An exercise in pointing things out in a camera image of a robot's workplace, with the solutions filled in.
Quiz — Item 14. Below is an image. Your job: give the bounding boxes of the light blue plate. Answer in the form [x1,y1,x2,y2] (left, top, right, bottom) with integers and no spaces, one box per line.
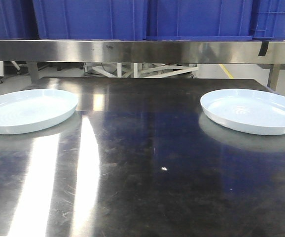
[0,89,78,135]
[200,89,285,135]

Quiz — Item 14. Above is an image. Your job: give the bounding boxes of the middle-right blue plastic bin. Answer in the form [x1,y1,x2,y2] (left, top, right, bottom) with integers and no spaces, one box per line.
[146,0,252,41]

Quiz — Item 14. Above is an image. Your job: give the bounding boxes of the middle-left blue plastic bin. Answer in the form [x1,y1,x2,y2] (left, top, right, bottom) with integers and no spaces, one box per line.
[33,0,148,41]

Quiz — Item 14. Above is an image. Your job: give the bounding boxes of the right steel table leg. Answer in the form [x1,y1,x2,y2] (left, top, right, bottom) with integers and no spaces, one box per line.
[267,64,281,91]

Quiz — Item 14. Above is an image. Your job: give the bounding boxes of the black tape strip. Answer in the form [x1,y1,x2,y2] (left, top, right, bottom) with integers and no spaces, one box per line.
[258,41,269,57]

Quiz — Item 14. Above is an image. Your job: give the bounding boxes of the right blue plastic bin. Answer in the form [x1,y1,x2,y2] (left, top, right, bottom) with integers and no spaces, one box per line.
[250,0,285,40]

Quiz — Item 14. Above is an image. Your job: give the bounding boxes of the left blue plastic bin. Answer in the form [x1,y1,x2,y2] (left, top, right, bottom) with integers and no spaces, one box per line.
[0,0,38,40]

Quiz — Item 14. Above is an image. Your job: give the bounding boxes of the stainless steel shelf rail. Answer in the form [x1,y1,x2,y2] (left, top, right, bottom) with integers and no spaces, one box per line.
[0,39,285,64]

